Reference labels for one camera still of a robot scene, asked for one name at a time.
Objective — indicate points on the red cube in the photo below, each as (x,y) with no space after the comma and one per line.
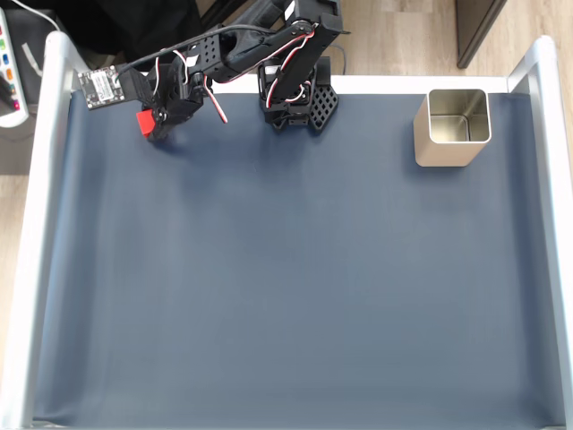
(144,123)

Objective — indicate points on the square metal container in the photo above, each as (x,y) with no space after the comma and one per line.
(441,150)

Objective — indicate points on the person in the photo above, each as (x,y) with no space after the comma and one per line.
(134,22)

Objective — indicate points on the grey tape strip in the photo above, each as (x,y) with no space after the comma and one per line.
(30,58)

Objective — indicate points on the white device with coloured buttons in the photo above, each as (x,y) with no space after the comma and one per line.
(9,76)

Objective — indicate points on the grey blue table mat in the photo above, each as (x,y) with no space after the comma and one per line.
(286,291)

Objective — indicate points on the dark cabinet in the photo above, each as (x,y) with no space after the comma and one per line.
(476,27)

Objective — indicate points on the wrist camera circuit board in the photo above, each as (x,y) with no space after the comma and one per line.
(100,87)

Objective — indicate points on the white table frame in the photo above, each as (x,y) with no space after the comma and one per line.
(31,224)

